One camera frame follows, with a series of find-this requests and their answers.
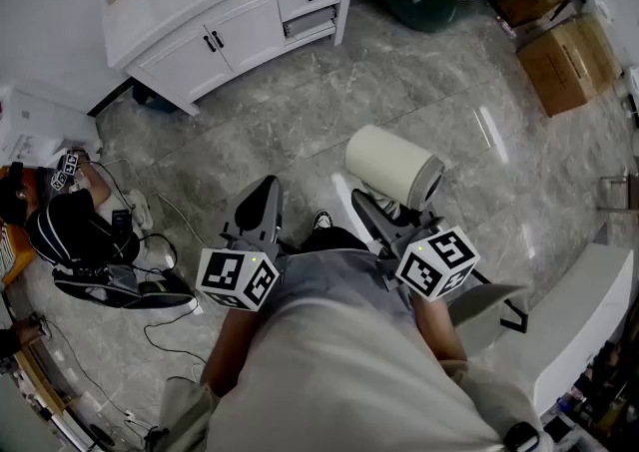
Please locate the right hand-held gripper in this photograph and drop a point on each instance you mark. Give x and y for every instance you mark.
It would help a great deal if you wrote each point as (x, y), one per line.
(434, 265)

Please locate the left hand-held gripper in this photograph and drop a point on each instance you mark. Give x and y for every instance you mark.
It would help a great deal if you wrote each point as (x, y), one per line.
(224, 275)

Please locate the cream hair dryer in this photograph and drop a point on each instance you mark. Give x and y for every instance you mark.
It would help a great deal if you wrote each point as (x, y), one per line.
(384, 160)

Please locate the person's left forearm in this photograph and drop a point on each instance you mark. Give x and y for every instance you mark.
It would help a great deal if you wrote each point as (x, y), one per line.
(232, 345)

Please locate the person's right forearm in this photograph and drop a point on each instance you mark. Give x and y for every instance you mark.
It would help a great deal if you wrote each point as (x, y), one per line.
(439, 330)

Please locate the person's black white shoe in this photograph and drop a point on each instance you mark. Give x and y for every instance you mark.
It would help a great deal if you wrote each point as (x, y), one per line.
(323, 220)

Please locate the person's grey shirt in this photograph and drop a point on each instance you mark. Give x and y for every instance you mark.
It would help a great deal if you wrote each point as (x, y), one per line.
(339, 280)

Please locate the grey stool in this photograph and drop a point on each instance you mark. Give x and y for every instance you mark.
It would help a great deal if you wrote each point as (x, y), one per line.
(479, 310)

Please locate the black green shoe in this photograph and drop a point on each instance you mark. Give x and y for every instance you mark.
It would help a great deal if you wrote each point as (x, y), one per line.
(165, 293)

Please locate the person's beige jacket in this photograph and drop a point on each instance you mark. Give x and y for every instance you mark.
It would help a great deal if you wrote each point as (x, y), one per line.
(349, 380)

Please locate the white vanity cabinet with sink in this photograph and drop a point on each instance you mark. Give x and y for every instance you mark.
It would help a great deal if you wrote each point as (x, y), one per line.
(190, 41)

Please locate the black laced shoe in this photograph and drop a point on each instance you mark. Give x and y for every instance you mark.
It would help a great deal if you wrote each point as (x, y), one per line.
(90, 285)

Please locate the white counter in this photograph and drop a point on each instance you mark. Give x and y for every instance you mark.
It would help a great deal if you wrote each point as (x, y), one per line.
(584, 320)

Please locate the large cardboard box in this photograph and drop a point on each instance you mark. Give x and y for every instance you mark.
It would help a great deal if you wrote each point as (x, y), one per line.
(569, 66)

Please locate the white box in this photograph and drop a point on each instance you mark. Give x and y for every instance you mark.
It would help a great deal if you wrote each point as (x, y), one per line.
(40, 126)

